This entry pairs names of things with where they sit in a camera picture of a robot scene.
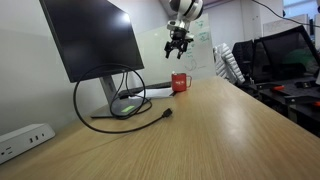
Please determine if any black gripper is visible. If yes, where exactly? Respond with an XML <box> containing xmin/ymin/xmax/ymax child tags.
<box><xmin>164</xmin><ymin>29</ymin><xmax>194</xmax><ymax>60</ymax></box>

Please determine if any red travel mug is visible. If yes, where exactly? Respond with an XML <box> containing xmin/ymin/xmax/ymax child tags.
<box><xmin>170</xmin><ymin>72</ymin><xmax>193</xmax><ymax>94</ymax></box>

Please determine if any glass whiteboard with writing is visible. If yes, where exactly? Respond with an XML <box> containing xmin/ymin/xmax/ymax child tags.
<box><xmin>134</xmin><ymin>13</ymin><xmax>217</xmax><ymax>86</ymax></box>

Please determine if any white paper sheet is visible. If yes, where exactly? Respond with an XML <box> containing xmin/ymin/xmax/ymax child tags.
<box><xmin>133</xmin><ymin>87</ymin><xmax>175</xmax><ymax>100</ymax></box>

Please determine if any white puffy jacket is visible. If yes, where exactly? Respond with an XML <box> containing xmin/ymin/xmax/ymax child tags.
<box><xmin>213</xmin><ymin>42</ymin><xmax>246</xmax><ymax>85</ymax></box>

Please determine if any black office chair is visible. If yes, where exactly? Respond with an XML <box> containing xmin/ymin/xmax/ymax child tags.
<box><xmin>231</xmin><ymin>39</ymin><xmax>260</xmax><ymax>85</ymax></box>

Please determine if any green sticker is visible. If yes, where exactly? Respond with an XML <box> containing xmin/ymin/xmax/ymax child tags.
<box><xmin>120</xmin><ymin>105</ymin><xmax>136</xmax><ymax>114</ymax></box>

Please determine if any grey monitor stand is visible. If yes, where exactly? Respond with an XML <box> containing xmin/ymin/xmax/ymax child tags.
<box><xmin>90</xmin><ymin>74</ymin><xmax>153</xmax><ymax>120</ymax></box>

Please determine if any black computer monitor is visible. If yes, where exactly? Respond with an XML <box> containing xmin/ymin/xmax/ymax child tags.
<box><xmin>39</xmin><ymin>0</ymin><xmax>145</xmax><ymax>84</ymax></box>

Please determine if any black device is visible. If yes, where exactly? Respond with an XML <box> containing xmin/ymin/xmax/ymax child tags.
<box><xmin>294</xmin><ymin>79</ymin><xmax>316</xmax><ymax>90</ymax></box>

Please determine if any black side table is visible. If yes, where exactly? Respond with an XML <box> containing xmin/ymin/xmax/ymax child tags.
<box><xmin>248</xmin><ymin>78</ymin><xmax>320</xmax><ymax>138</ymax></box>

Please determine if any white power strip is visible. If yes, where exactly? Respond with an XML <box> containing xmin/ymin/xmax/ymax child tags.
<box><xmin>0</xmin><ymin>123</ymin><xmax>56</xmax><ymax>165</ymax></box>

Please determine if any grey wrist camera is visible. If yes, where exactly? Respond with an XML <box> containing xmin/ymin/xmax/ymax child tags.
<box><xmin>166</xmin><ymin>20</ymin><xmax>179</xmax><ymax>32</ymax></box>

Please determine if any black cable with plug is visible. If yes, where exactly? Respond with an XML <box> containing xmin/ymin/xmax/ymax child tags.
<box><xmin>73</xmin><ymin>63</ymin><xmax>174</xmax><ymax>135</ymax></box>

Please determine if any black hanging cable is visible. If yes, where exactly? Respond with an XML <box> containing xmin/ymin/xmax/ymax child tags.
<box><xmin>251</xmin><ymin>0</ymin><xmax>320</xmax><ymax>30</ymax></box>

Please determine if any orange handled tool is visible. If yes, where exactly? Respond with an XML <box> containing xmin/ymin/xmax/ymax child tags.
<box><xmin>270</xmin><ymin>85</ymin><xmax>286</xmax><ymax>93</ymax></box>

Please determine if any white wall board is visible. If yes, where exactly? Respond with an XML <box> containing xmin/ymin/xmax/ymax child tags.
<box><xmin>262</xmin><ymin>13</ymin><xmax>310</xmax><ymax>38</ymax></box>

